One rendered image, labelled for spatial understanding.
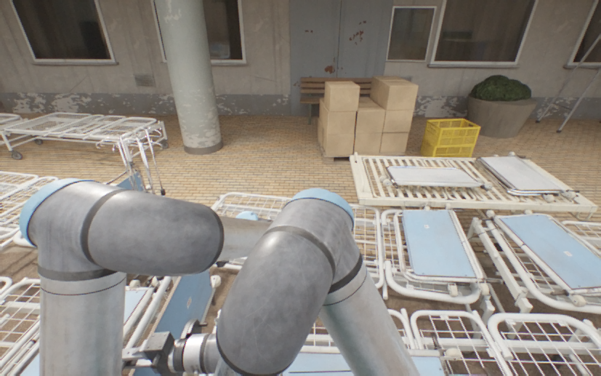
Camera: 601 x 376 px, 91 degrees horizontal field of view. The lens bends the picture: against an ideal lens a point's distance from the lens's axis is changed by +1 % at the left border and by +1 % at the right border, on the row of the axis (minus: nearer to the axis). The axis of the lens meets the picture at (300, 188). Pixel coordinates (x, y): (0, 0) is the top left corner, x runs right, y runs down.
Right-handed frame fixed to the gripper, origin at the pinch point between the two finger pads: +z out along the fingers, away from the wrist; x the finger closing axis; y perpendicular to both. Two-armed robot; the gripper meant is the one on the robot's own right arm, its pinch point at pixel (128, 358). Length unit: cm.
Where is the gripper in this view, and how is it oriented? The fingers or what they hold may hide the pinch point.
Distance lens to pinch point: 99.7
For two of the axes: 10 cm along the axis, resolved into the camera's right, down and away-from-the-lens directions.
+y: -0.3, 5.0, -8.7
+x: 1.7, 8.6, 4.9
